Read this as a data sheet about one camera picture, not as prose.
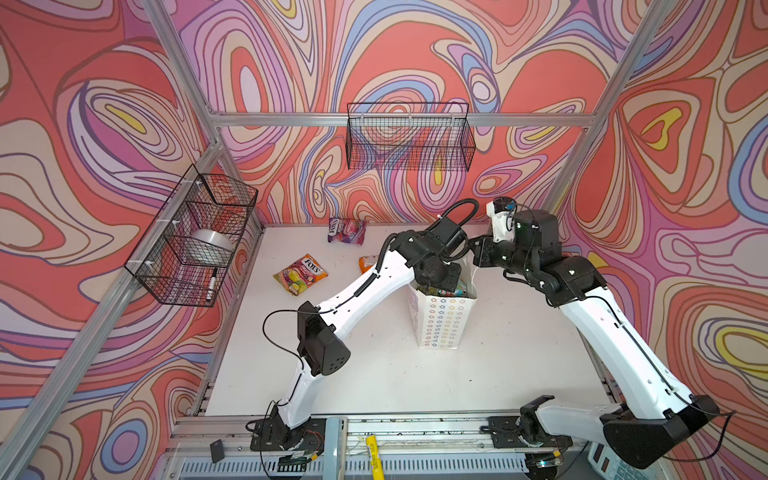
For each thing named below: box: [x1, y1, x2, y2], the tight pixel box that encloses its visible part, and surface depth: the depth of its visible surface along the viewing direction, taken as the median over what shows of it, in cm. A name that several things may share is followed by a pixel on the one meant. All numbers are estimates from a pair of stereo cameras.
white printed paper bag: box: [408, 250, 478, 350], surface depth 75 cm
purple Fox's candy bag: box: [328, 218, 367, 245], surface depth 117 cm
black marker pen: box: [206, 267, 218, 301], surface depth 75 cm
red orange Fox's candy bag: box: [273, 253, 329, 296], surface depth 103 cm
